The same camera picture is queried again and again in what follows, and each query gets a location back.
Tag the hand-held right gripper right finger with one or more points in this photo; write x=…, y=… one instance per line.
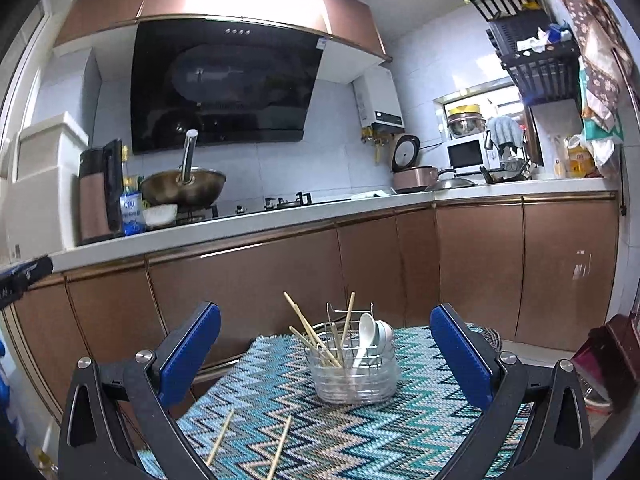
x=462, y=355

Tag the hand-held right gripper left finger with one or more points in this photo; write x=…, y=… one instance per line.
x=192, y=355

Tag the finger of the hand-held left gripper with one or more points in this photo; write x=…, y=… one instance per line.
x=30, y=272

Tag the pale blue ceramic spoon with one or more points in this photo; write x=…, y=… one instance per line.
x=385, y=335

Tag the bamboo chopstick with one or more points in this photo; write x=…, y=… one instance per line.
x=310, y=346
x=221, y=437
x=347, y=325
x=316, y=341
x=280, y=447
x=307, y=325

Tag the white ceramic spoon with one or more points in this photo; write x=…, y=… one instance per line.
x=364, y=332

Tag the clear plastic container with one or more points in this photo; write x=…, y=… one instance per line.
x=350, y=390

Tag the brown lower kitchen cabinets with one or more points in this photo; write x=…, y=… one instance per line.
x=250, y=280

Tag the brown black thermos jug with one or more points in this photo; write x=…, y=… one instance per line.
x=97, y=195

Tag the blue label plastic bottle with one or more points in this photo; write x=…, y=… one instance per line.
x=131, y=210

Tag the zigzag knitted table mat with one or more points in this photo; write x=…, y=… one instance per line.
x=300, y=435

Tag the dark red box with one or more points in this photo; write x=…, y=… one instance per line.
x=610, y=355

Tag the black gas stove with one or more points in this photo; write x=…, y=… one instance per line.
x=260, y=205

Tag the white kitchen countertop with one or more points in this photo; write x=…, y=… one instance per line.
x=300, y=220

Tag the metal pot lid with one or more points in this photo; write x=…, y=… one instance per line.
x=450, y=182

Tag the brown rice cooker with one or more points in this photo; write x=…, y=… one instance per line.
x=412, y=170

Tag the white microwave oven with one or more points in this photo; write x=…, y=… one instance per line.
x=465, y=154

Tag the pale blue towel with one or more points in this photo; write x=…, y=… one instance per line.
x=504, y=131

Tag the yellow food package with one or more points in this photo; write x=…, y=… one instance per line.
x=580, y=157

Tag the stacked metal pots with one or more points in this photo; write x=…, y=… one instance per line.
x=466, y=121

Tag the white water heater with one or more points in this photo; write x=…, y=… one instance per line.
x=380, y=97

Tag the black glass range hood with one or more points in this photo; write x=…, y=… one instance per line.
x=225, y=85

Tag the brown patterned hanging cloth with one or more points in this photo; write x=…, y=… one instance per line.
x=590, y=35

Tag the black plastic wall rack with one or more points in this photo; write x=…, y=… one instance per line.
x=535, y=65

